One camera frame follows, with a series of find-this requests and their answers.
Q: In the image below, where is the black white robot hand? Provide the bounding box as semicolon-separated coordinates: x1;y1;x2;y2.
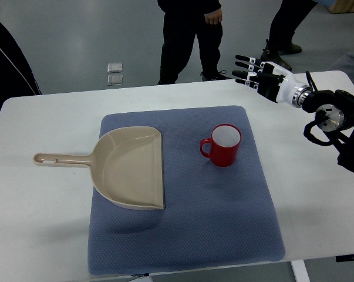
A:
232;55;311;108

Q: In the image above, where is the red cup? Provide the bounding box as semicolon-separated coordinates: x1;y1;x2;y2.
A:
200;124;242;167

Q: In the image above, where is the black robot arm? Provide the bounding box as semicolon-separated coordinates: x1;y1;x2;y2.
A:
298;72;354;173

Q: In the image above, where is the beige plastic dustpan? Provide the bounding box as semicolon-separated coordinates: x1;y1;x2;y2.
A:
33;126;165;210

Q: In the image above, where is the person with brown boots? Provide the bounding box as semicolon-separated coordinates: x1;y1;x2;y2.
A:
261;0;318;71

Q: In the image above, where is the cardboard box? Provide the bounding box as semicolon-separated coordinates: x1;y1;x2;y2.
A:
324;0;354;14

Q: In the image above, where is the person in black trousers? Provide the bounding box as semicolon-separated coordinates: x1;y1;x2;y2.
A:
157;0;228;85

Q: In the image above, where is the blue textured mat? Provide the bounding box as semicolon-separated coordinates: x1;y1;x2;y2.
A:
87;106;285;275

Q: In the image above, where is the lower metal floor plate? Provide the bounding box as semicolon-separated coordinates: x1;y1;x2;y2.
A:
107;74;123;86

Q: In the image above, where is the metal floor plate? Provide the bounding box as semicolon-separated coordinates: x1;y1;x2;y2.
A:
107;62;123;73
107;74;123;86

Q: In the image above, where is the upper metal floor plate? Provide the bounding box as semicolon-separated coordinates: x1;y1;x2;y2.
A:
107;62;123;73

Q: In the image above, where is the white table leg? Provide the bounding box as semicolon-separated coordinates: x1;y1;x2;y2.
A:
290;260;310;282

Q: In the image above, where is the black object at left edge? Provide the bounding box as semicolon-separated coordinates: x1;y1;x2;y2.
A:
0;23;42;111

